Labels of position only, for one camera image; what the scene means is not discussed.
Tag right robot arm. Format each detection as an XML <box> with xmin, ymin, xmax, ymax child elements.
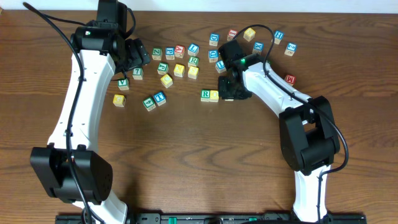
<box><xmin>218</xmin><ymin>40</ymin><xmax>340</xmax><ymax>223</ymax></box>

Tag blue L block upper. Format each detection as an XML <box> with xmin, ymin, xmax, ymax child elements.
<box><xmin>187</xmin><ymin>43</ymin><xmax>200</xmax><ymax>57</ymax></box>

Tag blue H block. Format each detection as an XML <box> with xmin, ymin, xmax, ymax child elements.
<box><xmin>274</xmin><ymin>30</ymin><xmax>284</xmax><ymax>45</ymax></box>

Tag blue d block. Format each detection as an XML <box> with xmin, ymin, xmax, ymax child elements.
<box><xmin>209</xmin><ymin>33</ymin><xmax>220</xmax><ymax>47</ymax></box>
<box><xmin>208</xmin><ymin>50</ymin><xmax>219</xmax><ymax>63</ymax></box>

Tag yellow C block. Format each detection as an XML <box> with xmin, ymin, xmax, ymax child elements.
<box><xmin>160</xmin><ymin>74</ymin><xmax>173</xmax><ymax>88</ymax></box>

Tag blue 2 block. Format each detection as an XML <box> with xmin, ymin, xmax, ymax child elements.
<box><xmin>284</xmin><ymin>42</ymin><xmax>297</xmax><ymax>56</ymax></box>

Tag blue L block lower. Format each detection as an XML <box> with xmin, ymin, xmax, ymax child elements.
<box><xmin>215</xmin><ymin>60</ymin><xmax>226</xmax><ymax>73</ymax></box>

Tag blue T block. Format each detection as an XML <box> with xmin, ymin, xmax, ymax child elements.
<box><xmin>154</xmin><ymin>91</ymin><xmax>167</xmax><ymax>106</ymax></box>

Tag red A block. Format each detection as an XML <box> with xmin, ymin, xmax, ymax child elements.
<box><xmin>174</xmin><ymin>45</ymin><xmax>185</xmax><ymax>58</ymax></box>

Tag green 4 block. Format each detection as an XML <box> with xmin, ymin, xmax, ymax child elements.
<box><xmin>142</xmin><ymin>97</ymin><xmax>156</xmax><ymax>111</ymax></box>

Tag green V block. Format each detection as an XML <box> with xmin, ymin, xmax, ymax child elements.
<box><xmin>118</xmin><ymin>78</ymin><xmax>129</xmax><ymax>91</ymax></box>

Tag red I block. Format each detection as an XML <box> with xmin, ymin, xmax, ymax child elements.
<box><xmin>227</xmin><ymin>29</ymin><xmax>238</xmax><ymax>41</ymax></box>

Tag blue l block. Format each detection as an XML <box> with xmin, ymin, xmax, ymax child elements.
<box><xmin>187</xmin><ymin>43</ymin><xmax>200</xmax><ymax>57</ymax></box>
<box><xmin>215</xmin><ymin>60</ymin><xmax>226</xmax><ymax>73</ymax></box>

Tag blue D block upper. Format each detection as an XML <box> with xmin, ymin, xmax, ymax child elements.
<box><xmin>209</xmin><ymin>33</ymin><xmax>220</xmax><ymax>47</ymax></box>

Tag green J block left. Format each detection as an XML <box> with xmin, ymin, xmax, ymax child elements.
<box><xmin>157</xmin><ymin>62</ymin><xmax>169</xmax><ymax>75</ymax></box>

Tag yellow block top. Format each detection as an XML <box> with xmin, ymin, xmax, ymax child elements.
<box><xmin>243</xmin><ymin>27</ymin><xmax>256</xmax><ymax>42</ymax></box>

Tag green r block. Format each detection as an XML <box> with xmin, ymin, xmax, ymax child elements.
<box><xmin>201</xmin><ymin>90</ymin><xmax>210</xmax><ymax>102</ymax></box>
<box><xmin>188</xmin><ymin>56</ymin><xmax>199</xmax><ymax>67</ymax></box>

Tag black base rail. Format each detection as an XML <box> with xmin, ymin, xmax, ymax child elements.
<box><xmin>55</xmin><ymin>212</ymin><xmax>367</xmax><ymax>224</ymax></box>

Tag green Z block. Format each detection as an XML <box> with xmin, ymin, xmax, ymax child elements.
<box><xmin>152</xmin><ymin>47</ymin><xmax>162</xmax><ymax>60</ymax></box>

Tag green 7 block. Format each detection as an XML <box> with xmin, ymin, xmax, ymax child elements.
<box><xmin>132</xmin><ymin>67</ymin><xmax>144</xmax><ymax>80</ymax></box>

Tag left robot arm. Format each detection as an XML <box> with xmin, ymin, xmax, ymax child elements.
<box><xmin>30</xmin><ymin>0</ymin><xmax>150</xmax><ymax>223</ymax></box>

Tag blue D block lower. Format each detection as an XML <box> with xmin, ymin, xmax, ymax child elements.
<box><xmin>208</xmin><ymin>50</ymin><xmax>219</xmax><ymax>63</ymax></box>

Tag blue X block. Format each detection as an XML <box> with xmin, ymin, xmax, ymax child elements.
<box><xmin>252</xmin><ymin>42</ymin><xmax>264</xmax><ymax>55</ymax></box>

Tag blue P block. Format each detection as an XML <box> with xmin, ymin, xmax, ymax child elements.
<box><xmin>165</xmin><ymin>47</ymin><xmax>175</xmax><ymax>60</ymax></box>

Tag yellow K block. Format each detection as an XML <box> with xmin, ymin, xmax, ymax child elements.
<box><xmin>174</xmin><ymin>64</ymin><xmax>185</xmax><ymax>77</ymax></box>

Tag red M block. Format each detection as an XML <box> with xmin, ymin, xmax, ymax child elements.
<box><xmin>284</xmin><ymin>75</ymin><xmax>297</xmax><ymax>86</ymax></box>

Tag yellow G block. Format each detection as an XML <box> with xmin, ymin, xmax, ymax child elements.
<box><xmin>113</xmin><ymin>95</ymin><xmax>126</xmax><ymax>107</ymax></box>

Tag yellow S block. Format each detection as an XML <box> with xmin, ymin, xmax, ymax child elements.
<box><xmin>188</xmin><ymin>66</ymin><xmax>199</xmax><ymax>80</ymax></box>

